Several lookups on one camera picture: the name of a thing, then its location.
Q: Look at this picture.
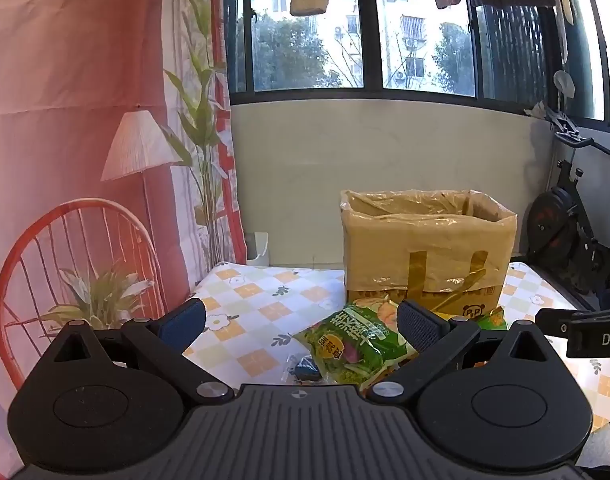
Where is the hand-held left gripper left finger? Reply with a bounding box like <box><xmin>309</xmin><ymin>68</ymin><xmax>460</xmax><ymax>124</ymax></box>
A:
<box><xmin>35</xmin><ymin>299</ymin><xmax>234</xmax><ymax>407</ymax></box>

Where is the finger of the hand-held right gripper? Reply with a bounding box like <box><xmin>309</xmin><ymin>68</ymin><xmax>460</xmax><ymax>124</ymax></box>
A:
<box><xmin>535</xmin><ymin>308</ymin><xmax>576</xmax><ymax>337</ymax></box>

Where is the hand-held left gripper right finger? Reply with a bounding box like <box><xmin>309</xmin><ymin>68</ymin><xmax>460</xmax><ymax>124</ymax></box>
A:
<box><xmin>366</xmin><ymin>299</ymin><xmax>568</xmax><ymax>406</ymax></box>

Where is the brown cardboard box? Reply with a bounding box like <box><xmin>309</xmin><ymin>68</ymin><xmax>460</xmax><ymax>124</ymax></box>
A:
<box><xmin>341</xmin><ymin>190</ymin><xmax>518</xmax><ymax>322</ymax></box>

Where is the large yellow snack packet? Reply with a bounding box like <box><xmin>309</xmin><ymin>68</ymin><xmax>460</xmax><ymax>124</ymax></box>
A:
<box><xmin>431</xmin><ymin>305</ymin><xmax>508</xmax><ymax>333</ymax></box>

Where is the green snack packet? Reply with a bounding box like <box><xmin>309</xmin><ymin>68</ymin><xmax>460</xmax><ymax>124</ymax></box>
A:
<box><xmin>292</xmin><ymin>299</ymin><xmax>421</xmax><ymax>392</ymax></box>

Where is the translucent yellowish plastic bag liner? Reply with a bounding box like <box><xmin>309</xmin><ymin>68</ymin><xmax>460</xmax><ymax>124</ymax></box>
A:
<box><xmin>340</xmin><ymin>189</ymin><xmax>518</xmax><ymax>306</ymax></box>

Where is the black exercise bike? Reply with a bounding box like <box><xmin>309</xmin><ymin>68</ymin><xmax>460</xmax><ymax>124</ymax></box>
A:
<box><xmin>524</xmin><ymin>102</ymin><xmax>610</xmax><ymax>311</ymax></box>

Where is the small white container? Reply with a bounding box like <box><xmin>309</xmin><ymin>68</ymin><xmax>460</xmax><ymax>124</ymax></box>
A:
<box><xmin>246</xmin><ymin>232</ymin><xmax>270</xmax><ymax>266</ymax></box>

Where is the small blue wrapped candy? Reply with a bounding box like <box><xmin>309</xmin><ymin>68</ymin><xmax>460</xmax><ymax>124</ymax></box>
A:
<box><xmin>284</xmin><ymin>354</ymin><xmax>324</xmax><ymax>384</ymax></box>

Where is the white hanging object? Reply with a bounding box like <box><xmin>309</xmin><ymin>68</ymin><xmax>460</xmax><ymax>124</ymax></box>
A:
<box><xmin>554</xmin><ymin>69</ymin><xmax>576</xmax><ymax>99</ymax></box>

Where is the printed backdrop cloth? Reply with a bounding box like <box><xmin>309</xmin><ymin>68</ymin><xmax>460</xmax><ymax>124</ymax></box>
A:
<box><xmin>0</xmin><ymin>0</ymin><xmax>248</xmax><ymax>476</ymax></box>

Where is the window with dark frame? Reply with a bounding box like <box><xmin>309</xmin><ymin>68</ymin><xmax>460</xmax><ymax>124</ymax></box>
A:
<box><xmin>224</xmin><ymin>0</ymin><xmax>610</xmax><ymax>128</ymax></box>

